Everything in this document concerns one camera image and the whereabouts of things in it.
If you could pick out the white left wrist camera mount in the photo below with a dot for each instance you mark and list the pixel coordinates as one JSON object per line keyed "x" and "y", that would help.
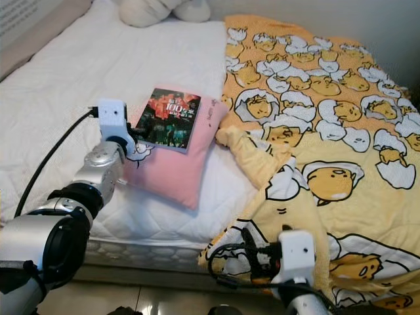
{"x": 111, "y": 118}

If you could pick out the dark robot right foot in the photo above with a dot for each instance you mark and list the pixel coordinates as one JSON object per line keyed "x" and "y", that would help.
{"x": 224, "y": 310}

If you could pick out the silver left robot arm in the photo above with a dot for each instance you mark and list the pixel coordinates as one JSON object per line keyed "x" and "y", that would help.
{"x": 52, "y": 243}

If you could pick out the white quilted mattress pad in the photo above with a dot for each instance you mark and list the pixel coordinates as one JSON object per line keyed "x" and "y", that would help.
{"x": 79, "y": 79}

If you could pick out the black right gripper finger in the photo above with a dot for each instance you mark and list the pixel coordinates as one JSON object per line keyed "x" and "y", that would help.
{"x": 248, "y": 243}

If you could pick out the yellow cartoon egg blanket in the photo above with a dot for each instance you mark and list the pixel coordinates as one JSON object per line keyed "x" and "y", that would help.
{"x": 321, "y": 118}

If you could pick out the mattress with patterned side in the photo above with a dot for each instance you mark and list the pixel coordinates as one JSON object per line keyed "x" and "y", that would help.
{"x": 144, "y": 252}

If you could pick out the pink plush pillow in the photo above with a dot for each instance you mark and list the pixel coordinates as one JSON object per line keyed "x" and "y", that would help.
{"x": 170, "y": 174}

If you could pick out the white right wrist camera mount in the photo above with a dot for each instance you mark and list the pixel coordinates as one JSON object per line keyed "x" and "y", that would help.
{"x": 295, "y": 256}

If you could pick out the cream plush toy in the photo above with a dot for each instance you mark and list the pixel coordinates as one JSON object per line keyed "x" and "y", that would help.
{"x": 157, "y": 12}

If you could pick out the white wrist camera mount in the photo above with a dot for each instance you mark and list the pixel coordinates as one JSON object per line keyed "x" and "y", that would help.
{"x": 111, "y": 118}
{"x": 295, "y": 256}

